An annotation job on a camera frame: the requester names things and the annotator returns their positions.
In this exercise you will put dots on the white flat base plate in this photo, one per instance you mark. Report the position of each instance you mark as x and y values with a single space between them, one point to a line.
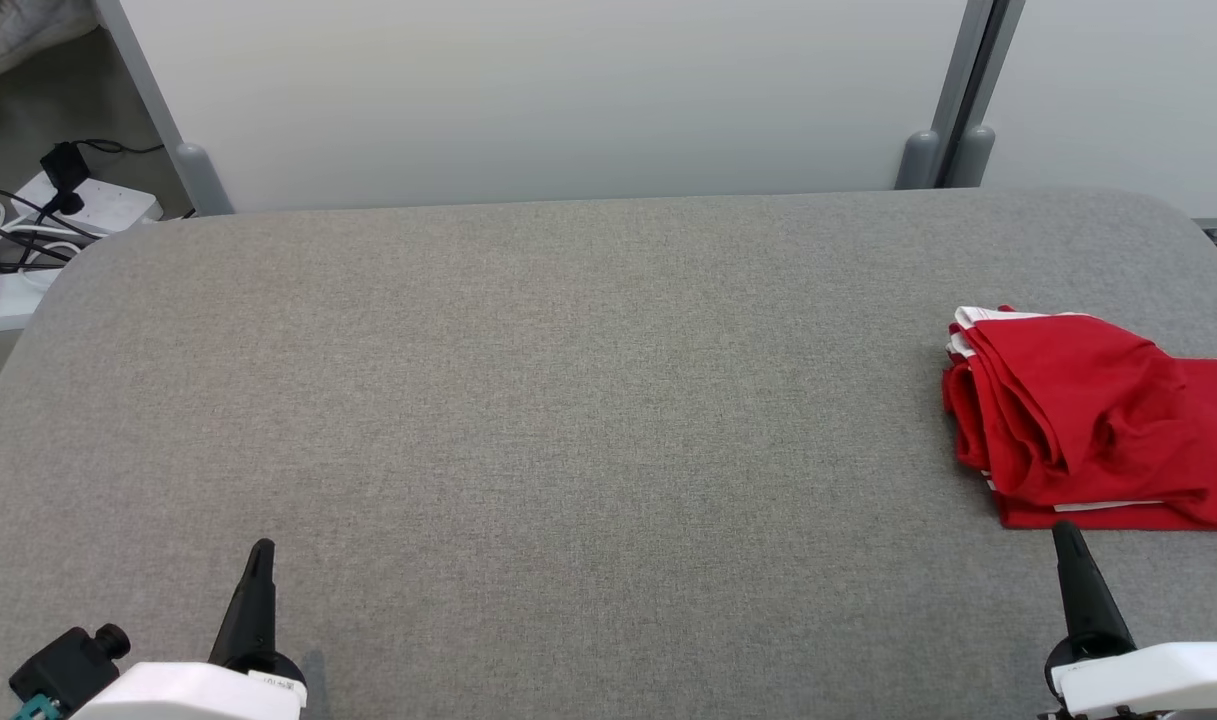
8 305

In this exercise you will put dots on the white power strip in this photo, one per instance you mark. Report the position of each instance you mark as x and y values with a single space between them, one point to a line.
118 205

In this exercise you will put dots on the red and white basketball jersey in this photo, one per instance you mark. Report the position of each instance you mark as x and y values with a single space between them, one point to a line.
1088 420

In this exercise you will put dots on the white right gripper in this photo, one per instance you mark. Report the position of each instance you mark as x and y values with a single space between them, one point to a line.
1158 680

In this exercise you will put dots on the narrow white partition panel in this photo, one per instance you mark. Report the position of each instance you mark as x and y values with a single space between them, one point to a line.
1128 90

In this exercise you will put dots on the grey end partition post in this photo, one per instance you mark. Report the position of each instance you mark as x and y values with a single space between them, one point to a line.
203 175

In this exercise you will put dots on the grey fleece cloth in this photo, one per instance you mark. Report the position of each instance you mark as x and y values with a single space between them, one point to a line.
18 35

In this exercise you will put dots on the black plug adapter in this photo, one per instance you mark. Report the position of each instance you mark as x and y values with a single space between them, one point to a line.
65 165

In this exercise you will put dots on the dark grey partition post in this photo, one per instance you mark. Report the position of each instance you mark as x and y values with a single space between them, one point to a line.
971 155

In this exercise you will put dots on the light grey partition post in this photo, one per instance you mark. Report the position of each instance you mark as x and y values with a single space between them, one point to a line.
920 160

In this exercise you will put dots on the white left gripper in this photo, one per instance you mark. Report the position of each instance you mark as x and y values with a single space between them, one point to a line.
188 695

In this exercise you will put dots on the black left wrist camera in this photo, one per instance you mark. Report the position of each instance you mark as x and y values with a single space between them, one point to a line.
68 665

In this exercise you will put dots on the wide white partition panel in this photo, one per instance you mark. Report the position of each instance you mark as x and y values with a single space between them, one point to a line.
568 90

